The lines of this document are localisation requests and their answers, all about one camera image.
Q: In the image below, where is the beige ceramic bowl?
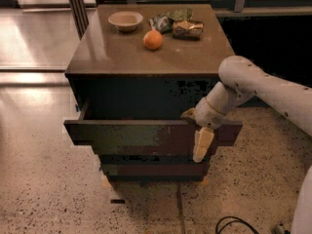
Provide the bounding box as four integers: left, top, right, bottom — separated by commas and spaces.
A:
108, 11, 143, 32

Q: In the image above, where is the green snack bag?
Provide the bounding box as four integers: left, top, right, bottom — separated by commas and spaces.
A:
149, 8, 193, 34

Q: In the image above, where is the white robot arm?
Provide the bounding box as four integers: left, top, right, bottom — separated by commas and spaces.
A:
181, 56, 312, 234

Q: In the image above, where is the orange fruit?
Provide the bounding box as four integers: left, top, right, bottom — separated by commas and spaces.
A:
143, 30, 163, 50

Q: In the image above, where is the black floor cable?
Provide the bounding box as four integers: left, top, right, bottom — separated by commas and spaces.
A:
215, 215, 260, 234

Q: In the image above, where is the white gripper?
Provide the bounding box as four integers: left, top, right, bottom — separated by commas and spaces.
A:
180, 97, 225, 163

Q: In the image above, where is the brown drawer cabinet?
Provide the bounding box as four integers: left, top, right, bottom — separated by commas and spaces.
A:
65, 5, 234, 180

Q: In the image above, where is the brown drawer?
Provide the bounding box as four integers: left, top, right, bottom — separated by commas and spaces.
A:
99, 155, 210, 179
62, 99, 244, 157

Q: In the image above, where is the grey power strip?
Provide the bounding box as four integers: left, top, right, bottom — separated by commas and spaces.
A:
272, 223, 291, 234

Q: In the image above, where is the black tape floor marker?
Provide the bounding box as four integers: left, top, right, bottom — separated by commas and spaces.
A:
110, 199, 125, 204

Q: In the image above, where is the brown shiny snack bag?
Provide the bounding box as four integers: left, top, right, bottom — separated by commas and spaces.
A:
173, 20, 204, 40

